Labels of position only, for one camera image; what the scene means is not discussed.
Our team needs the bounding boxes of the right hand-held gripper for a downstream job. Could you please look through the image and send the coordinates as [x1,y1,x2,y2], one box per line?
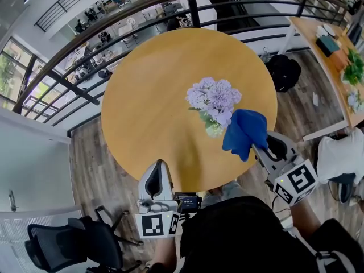
[251,131,319,206]

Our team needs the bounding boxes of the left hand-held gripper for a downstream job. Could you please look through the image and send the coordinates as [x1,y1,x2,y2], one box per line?
[134,159,183,240]

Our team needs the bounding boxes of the blue cloth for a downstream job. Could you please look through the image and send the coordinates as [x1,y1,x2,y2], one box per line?
[221,109,270,162]

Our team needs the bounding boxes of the purple flower bouquet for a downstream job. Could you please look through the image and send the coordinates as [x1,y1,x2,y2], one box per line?
[185,77,243,130]

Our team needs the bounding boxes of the person's right forearm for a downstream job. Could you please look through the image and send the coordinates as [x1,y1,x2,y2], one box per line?
[289,198,324,242]

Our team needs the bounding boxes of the person's left forearm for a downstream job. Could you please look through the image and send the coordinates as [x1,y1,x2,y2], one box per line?
[146,236,177,273]

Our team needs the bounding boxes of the person's grey trouser leg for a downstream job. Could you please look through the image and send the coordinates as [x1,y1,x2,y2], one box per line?
[200,180,253,210]

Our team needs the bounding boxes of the black backpack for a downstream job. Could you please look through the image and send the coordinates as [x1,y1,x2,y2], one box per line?
[264,54,302,93]

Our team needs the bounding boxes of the person's black shirt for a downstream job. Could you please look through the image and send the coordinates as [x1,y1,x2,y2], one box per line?
[143,195,364,273]

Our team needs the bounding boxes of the pale blue flower bunch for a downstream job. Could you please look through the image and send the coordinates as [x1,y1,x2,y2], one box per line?
[346,88,364,114]

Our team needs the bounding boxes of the black mesh office chair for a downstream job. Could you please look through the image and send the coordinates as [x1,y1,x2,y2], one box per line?
[24,205,144,273]

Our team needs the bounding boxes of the orange-brown box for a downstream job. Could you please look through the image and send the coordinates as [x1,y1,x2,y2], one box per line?
[330,48,350,72]

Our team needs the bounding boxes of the teal tissue box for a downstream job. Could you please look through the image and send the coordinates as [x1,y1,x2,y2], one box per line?
[315,35,341,58]

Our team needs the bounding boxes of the frosted glass door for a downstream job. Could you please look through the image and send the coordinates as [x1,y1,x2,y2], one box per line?
[0,108,72,210]

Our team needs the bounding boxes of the wooden side table white legs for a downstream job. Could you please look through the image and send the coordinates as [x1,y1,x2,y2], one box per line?
[277,16,364,142]

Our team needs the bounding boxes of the striped glass partition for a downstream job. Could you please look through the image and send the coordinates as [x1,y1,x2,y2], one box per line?
[0,209,86,273]

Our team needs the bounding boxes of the dark staircase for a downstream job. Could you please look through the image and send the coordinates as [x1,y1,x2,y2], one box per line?
[204,0,262,31]

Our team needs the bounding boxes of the black railing with wooden handrail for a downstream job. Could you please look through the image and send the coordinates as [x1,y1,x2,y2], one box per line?
[11,0,349,127]

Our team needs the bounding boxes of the black-framed window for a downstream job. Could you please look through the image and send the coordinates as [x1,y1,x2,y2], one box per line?
[0,37,48,110]

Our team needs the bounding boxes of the black metal railing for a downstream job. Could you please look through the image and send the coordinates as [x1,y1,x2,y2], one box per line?
[34,0,111,33]

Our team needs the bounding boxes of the grey strap with buckle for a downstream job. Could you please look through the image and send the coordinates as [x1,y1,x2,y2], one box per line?
[314,249,358,273]

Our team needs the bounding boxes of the metal door handle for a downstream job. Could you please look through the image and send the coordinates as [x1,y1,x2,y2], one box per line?
[7,189,16,212]

